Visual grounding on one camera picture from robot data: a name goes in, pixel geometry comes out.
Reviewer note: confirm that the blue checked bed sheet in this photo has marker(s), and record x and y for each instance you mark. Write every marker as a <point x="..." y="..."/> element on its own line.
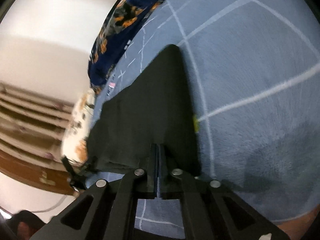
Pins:
<point x="250" y="80"/>

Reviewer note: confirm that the navy dog print blanket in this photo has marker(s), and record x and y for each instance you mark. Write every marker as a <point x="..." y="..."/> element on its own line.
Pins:
<point x="112" y="42"/>

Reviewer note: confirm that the black pants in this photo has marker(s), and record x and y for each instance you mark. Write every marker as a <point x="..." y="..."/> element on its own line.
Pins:
<point x="155" y="100"/>

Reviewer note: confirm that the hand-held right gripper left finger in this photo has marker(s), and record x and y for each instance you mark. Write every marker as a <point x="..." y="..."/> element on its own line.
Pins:
<point x="151" y="170"/>

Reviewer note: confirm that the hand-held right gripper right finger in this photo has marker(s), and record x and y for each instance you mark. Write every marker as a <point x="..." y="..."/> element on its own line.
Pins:
<point x="166" y="170"/>

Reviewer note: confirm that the beige patterned curtain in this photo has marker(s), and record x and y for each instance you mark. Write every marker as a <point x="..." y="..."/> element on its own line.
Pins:
<point x="25" y="120"/>

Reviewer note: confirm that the white floral pillow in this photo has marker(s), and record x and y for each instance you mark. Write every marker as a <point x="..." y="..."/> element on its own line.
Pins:
<point x="77" y="130"/>

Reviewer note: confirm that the brown wooden bed frame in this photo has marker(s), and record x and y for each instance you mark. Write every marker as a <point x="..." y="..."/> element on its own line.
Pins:
<point x="30" y="175"/>

